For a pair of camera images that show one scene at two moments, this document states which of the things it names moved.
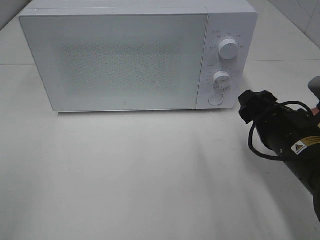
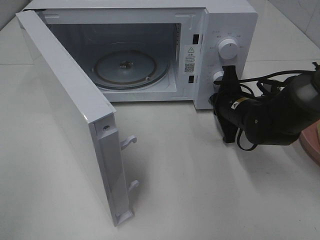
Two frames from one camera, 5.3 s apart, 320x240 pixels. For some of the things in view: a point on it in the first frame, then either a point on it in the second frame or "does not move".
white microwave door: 112,62 -> 90,116
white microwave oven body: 138,55 does not move
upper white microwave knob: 228,48 does not move
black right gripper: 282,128 -> 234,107
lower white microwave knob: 221,79 does not move
